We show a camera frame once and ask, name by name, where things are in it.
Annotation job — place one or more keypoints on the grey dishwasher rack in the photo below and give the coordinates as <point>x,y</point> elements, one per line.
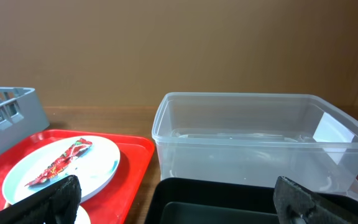
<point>21,115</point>

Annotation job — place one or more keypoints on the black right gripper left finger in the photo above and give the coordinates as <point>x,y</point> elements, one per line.
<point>57,203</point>

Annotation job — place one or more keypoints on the red plastic tray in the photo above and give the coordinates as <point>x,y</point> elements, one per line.
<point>111,204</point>

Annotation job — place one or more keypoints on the clear plastic bin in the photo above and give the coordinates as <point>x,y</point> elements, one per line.
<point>254,138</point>

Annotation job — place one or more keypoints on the light blue plate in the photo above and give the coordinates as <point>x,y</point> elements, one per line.
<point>94,169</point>

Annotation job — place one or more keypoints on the red snack wrapper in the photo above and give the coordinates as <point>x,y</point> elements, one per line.
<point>77,149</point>

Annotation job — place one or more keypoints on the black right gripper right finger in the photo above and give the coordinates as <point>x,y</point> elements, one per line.
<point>296,204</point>

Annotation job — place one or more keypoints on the black waste tray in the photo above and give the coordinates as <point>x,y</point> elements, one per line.
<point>179,200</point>

